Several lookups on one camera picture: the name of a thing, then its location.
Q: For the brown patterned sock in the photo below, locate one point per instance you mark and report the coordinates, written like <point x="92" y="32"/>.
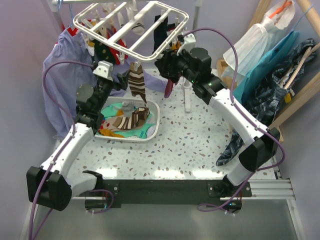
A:
<point x="136" y="81"/>
<point x="121" y="123"/>

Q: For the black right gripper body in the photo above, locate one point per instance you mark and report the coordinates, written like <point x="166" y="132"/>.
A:
<point x="179" y="65"/>

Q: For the white perforated laundry basket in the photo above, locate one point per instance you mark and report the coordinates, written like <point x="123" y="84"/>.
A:
<point x="153" y="108"/>

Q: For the red hanging garment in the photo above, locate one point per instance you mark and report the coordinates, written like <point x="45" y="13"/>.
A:
<point x="67" y="35"/>

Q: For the lavender hanging shirt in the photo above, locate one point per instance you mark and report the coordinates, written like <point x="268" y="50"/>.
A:
<point x="63" y="80"/>

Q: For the white black-striped hanging sock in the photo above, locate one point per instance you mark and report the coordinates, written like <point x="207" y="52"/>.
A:
<point x="138" y="28"/>

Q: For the maroon orange-cuff sock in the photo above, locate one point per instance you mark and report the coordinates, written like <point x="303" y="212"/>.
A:
<point x="168" y="89"/>

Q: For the dark blue patterned garment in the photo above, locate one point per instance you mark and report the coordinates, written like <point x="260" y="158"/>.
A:
<point x="266" y="100"/>

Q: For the navy patterned hanging sock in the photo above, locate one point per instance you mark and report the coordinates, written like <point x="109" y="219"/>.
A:
<point x="160" y="34"/>

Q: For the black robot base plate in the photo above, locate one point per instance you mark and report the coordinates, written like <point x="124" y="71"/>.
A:
<point x="205" y="193"/>

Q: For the white clip sock hanger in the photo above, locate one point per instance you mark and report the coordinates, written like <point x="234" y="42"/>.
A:
<point x="79" y="23"/>

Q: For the grey sock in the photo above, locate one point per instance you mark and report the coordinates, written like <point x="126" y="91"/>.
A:
<point x="127" y="108"/>

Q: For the white pleated hanging garment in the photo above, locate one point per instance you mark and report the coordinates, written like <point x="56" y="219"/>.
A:
<point x="259" y="39"/>

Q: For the dark green dotted sock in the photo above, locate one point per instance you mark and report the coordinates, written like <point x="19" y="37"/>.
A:
<point x="103" y="52"/>

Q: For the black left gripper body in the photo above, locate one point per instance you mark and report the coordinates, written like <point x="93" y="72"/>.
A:
<point x="103" y="89"/>

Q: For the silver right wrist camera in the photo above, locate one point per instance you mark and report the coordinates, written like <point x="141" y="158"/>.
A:
<point x="188" y="43"/>

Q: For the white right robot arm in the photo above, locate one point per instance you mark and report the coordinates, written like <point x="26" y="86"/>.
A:
<point x="195" y="66"/>

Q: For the santa patterned hanging sock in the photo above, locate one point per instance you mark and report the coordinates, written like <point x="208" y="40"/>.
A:
<point x="171" y="27"/>

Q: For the mint green sock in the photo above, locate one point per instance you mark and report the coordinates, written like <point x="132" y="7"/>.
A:
<point x="115" y="110"/>

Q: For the light blue wire hanger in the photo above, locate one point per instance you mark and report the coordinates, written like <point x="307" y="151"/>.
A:
<point x="59" y="4"/>

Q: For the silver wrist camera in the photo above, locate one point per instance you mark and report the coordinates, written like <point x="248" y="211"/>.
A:
<point x="104" y="70"/>
<point x="188" y="43"/>

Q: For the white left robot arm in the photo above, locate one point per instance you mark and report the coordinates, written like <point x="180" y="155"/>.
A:
<point x="48" y="184"/>

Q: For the mustard yellow sock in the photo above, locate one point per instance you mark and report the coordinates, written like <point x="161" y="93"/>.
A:
<point x="108" y="133"/>

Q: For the teal hanging shirt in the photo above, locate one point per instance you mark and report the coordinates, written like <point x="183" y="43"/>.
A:
<point x="267" y="63"/>

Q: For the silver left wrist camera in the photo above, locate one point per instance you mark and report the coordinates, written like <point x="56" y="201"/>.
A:
<point x="104" y="70"/>

